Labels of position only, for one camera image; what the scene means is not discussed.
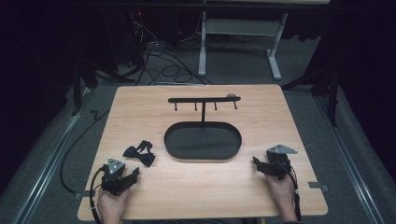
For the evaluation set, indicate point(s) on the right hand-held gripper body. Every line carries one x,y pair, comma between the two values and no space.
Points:
278,161

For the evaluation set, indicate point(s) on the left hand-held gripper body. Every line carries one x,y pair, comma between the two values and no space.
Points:
114,177

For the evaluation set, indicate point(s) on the person's left hand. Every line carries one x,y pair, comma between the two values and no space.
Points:
112,207

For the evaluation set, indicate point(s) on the person's right hand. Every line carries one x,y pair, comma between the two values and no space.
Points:
280,193

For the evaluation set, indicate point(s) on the black bow tie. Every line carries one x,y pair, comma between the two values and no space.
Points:
144,158

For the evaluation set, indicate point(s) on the grey tape strip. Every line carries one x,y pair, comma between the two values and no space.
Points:
81,194
318,186

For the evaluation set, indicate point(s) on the black hook rack with tray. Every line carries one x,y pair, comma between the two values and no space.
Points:
202,143

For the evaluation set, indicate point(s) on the small grey round object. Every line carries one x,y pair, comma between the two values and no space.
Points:
231,95

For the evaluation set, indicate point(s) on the black metal stand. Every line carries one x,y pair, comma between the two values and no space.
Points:
333,93

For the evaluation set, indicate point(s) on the metal floor rail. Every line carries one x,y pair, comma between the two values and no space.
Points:
46,168
348,161

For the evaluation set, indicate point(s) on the white desk frame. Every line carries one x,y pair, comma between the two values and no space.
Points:
203,46

